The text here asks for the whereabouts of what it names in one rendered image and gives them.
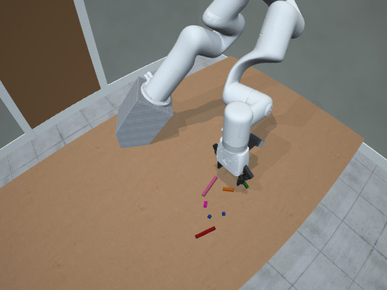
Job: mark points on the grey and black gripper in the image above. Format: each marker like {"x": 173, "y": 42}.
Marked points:
{"x": 235, "y": 163}

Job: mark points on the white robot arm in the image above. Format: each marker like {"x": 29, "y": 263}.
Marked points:
{"x": 245, "y": 106}

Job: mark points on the pink rod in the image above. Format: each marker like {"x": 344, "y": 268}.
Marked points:
{"x": 209, "y": 186}

